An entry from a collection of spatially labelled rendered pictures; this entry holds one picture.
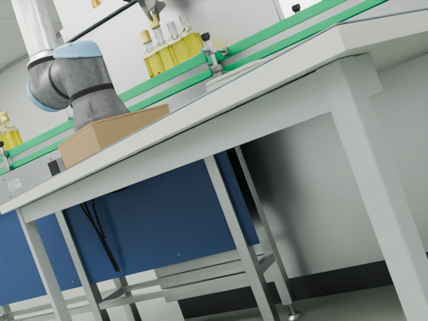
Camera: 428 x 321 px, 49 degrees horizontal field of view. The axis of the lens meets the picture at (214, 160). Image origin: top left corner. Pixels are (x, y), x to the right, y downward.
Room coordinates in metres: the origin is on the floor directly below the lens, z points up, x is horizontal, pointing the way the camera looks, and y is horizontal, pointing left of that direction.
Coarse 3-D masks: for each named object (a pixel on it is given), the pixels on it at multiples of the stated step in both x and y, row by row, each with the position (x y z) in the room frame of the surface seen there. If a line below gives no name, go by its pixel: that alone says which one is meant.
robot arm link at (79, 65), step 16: (64, 48) 1.18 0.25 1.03; (80, 48) 1.19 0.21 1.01; (96, 48) 1.22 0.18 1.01; (64, 64) 1.19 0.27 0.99; (80, 64) 1.18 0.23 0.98; (96, 64) 1.20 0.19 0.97; (64, 80) 1.20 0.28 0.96; (80, 80) 1.18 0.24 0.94; (96, 80) 1.19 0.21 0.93; (64, 96) 1.26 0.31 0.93
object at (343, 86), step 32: (352, 64) 0.64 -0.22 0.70; (288, 96) 0.70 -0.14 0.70; (320, 96) 0.66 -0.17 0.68; (352, 96) 0.62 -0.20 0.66; (192, 128) 0.89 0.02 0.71; (224, 128) 0.82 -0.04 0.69; (256, 128) 0.77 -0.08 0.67; (352, 128) 0.63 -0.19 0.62; (128, 160) 1.09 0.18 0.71; (160, 160) 0.99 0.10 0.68; (192, 160) 0.91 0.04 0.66; (352, 160) 0.64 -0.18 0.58; (384, 160) 0.63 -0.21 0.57; (64, 192) 1.41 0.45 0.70; (96, 192) 1.25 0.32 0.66; (384, 192) 0.62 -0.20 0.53; (32, 224) 1.77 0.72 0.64; (384, 224) 0.63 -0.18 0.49; (384, 256) 0.65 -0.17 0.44; (416, 256) 0.63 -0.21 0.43; (416, 288) 0.63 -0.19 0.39; (64, 320) 1.76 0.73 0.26; (416, 320) 0.64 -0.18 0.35
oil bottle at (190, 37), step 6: (186, 30) 1.64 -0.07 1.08; (192, 30) 1.63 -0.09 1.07; (180, 36) 1.65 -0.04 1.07; (186, 36) 1.64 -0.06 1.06; (192, 36) 1.63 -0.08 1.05; (198, 36) 1.65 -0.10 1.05; (186, 42) 1.64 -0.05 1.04; (192, 42) 1.63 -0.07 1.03; (198, 42) 1.64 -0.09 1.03; (186, 48) 1.64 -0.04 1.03; (192, 48) 1.63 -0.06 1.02; (198, 48) 1.63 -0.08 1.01; (186, 54) 1.65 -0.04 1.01; (192, 54) 1.64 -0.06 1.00
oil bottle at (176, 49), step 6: (174, 36) 1.67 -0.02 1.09; (168, 42) 1.68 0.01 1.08; (174, 42) 1.67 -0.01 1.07; (180, 42) 1.66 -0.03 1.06; (174, 48) 1.67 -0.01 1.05; (180, 48) 1.66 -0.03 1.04; (174, 54) 1.68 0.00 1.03; (180, 54) 1.66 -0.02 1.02; (174, 60) 1.68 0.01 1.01; (180, 60) 1.67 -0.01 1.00; (186, 60) 1.66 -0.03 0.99
